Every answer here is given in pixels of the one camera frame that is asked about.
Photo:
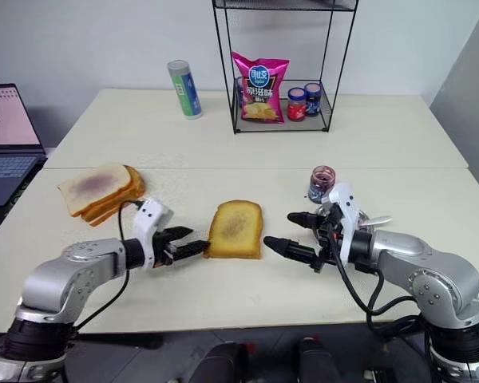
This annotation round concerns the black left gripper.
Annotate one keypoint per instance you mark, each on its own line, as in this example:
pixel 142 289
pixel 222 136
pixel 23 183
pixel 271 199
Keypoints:
pixel 161 249

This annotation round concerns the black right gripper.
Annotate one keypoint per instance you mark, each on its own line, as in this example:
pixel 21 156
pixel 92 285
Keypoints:
pixel 329 239

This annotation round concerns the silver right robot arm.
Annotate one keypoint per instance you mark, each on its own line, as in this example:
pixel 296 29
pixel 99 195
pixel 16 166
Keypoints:
pixel 423 279

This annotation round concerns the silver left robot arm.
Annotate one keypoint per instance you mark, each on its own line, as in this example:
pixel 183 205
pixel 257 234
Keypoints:
pixel 64 271

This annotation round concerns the toasted bread slice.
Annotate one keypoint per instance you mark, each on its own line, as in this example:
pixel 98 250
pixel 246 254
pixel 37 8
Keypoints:
pixel 235 229

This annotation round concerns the open glass jam jar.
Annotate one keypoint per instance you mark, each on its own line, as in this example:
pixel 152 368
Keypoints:
pixel 322 181

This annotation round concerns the brown crust bread slice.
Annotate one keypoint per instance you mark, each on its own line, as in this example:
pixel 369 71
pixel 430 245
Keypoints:
pixel 135 183
pixel 104 218

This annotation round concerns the white spoon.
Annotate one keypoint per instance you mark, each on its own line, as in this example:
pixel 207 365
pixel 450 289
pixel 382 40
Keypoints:
pixel 379 220

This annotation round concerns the white bread slice purple jam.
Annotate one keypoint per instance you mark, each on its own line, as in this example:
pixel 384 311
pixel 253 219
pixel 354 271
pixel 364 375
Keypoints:
pixel 93 187

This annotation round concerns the red jam jar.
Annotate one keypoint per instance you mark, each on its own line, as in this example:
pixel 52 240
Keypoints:
pixel 296 105

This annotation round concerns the blue jam jar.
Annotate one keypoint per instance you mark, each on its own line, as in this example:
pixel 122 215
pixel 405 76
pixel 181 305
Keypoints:
pixel 313 99

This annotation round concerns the dark rounded shape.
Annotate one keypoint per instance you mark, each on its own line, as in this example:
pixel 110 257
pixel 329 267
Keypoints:
pixel 219 363
pixel 317 361

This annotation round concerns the pink potato chips bag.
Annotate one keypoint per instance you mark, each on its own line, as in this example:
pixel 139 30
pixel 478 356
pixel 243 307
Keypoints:
pixel 260 91

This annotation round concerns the green blue cylindrical can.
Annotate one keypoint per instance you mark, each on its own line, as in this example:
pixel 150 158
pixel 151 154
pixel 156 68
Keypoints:
pixel 185 89

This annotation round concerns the dark jar behind chips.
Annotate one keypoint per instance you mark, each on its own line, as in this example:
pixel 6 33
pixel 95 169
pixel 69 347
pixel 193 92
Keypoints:
pixel 239 91

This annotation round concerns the open laptop computer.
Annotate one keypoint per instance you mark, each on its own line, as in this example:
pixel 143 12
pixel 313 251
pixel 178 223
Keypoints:
pixel 8 131

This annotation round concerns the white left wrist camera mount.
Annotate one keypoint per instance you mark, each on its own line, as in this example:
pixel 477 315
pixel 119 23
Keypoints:
pixel 147 219

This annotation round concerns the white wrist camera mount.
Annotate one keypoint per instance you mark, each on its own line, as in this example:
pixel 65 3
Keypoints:
pixel 345 207
pixel 147 219

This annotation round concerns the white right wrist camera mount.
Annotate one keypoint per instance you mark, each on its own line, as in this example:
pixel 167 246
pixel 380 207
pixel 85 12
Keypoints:
pixel 345 207

